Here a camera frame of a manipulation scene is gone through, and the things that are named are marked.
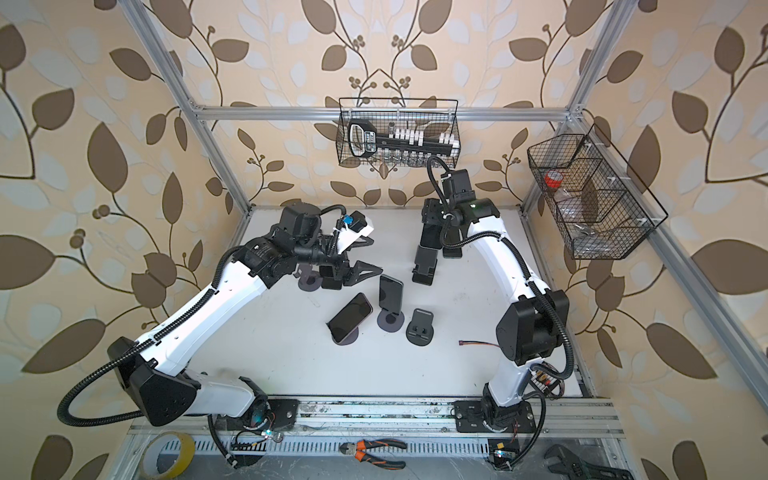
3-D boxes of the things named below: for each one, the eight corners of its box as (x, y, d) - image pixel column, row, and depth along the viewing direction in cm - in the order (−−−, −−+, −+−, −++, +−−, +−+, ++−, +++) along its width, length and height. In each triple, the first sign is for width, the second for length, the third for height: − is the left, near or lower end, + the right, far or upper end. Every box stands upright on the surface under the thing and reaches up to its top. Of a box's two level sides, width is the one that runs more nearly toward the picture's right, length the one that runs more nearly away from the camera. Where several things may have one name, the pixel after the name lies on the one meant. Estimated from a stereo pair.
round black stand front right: (406, 345, 88) (407, 332, 80) (406, 322, 92) (407, 308, 85) (431, 345, 88) (434, 332, 80) (429, 322, 92) (432, 308, 85)
